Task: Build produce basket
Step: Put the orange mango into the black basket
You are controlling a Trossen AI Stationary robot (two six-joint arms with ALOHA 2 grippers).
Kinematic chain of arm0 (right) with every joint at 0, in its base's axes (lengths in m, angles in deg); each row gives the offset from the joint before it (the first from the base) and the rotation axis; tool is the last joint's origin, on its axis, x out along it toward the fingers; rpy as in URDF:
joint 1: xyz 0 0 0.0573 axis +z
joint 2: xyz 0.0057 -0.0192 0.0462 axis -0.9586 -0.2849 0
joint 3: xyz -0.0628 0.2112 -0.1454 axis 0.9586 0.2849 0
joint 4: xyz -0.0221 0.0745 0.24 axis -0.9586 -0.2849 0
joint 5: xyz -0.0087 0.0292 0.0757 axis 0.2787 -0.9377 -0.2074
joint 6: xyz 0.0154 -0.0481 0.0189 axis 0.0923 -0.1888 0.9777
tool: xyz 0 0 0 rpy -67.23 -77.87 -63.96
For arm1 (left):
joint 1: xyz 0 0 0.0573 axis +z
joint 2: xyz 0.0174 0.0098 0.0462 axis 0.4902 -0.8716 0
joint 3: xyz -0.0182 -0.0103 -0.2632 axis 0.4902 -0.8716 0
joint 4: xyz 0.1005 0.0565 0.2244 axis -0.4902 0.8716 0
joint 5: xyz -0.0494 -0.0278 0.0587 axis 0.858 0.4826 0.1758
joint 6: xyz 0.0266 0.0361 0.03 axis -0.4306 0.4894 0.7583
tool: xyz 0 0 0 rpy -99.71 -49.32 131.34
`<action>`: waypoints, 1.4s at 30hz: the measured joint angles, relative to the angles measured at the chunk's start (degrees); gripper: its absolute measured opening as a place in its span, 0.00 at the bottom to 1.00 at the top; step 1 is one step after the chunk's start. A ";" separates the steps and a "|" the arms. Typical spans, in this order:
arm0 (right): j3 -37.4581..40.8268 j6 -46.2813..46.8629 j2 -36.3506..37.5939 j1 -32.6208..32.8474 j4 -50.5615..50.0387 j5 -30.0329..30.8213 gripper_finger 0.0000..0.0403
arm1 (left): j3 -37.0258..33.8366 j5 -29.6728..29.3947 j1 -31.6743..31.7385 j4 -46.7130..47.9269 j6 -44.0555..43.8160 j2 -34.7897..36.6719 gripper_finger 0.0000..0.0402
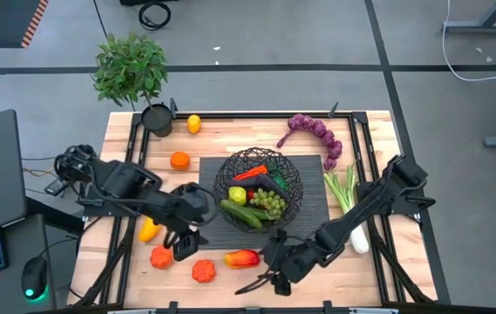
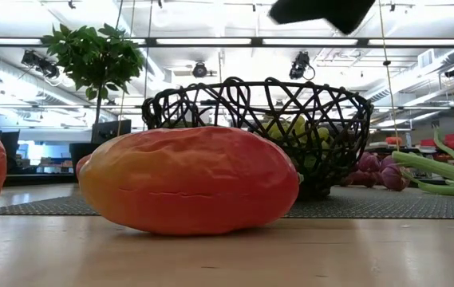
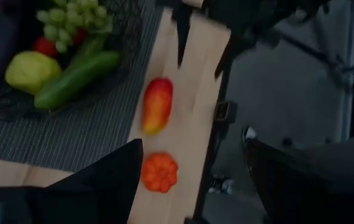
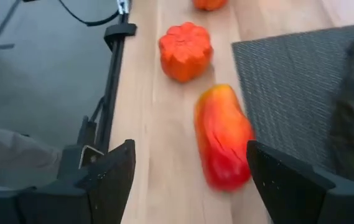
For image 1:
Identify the grey metal table legs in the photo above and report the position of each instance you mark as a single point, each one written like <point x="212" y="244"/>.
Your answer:
<point x="483" y="25"/>

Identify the green round toy fruit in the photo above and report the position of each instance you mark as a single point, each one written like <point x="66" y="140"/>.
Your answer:
<point x="279" y="181"/>

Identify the black power adapter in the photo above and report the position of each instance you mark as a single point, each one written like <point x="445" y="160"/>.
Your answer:
<point x="55" y="186"/>

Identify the dark grey desk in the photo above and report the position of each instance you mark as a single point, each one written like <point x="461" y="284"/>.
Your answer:
<point x="16" y="244"/>

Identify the yellow green toy apple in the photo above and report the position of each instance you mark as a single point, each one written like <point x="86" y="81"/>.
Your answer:
<point x="237" y="195"/>

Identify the yellow toy pepper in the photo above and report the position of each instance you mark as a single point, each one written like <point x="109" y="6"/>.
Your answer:
<point x="147" y="231"/>

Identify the black metal table frame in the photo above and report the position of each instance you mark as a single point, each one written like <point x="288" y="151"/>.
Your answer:
<point x="252" y="115"/>

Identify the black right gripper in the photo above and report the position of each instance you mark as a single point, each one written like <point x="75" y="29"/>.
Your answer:
<point x="295" y="261"/>

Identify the light green toy cucumber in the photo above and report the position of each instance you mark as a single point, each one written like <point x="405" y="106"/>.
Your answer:
<point x="241" y="213"/>

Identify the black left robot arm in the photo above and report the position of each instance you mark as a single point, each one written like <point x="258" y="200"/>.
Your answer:
<point x="117" y="179"/>

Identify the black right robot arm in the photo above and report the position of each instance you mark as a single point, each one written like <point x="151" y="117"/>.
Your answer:
<point x="361" y="213"/>

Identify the green leafy potted plant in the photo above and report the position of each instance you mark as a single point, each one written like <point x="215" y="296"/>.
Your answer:
<point x="130" y="67"/>

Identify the black orange striped floor mat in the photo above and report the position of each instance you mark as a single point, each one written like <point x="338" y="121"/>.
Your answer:
<point x="8" y="22"/>

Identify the black plant pot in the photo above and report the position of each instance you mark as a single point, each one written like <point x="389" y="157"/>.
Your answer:
<point x="157" y="120"/>

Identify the orange toy carrot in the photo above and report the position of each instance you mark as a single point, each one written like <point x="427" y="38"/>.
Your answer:
<point x="252" y="172"/>

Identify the orange-red pepper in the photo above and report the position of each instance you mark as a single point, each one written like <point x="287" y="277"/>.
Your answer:
<point x="161" y="257"/>

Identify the small red toy fruit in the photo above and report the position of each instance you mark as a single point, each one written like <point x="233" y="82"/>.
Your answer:
<point x="251" y="194"/>

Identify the pale green toy celery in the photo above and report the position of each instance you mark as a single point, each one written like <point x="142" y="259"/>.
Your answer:
<point x="339" y="187"/>

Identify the green toy grape bunch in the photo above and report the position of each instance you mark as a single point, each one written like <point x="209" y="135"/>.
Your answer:
<point x="268" y="202"/>

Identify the yellow toy lemon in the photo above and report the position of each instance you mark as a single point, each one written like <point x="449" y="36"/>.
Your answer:
<point x="193" y="124"/>

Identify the black glowing computer mouse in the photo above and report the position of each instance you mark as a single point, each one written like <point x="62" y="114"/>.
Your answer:
<point x="34" y="275"/>

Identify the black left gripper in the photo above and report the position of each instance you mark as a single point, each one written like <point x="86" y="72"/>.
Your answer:
<point x="184" y="224"/>

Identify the round orange toy tangerine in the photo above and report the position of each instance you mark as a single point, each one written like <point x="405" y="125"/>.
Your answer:
<point x="180" y="160"/>

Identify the red orange toy mango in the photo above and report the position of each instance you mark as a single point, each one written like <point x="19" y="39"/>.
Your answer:
<point x="242" y="259"/>

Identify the grey woven placemat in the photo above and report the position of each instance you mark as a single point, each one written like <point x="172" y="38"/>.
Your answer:
<point x="313" y="196"/>

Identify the purple eggplant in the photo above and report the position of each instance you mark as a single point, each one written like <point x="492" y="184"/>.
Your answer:
<point x="267" y="183"/>

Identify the orange ribbed toy pumpkin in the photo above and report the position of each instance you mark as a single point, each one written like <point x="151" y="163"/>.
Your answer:
<point x="204" y="271"/>

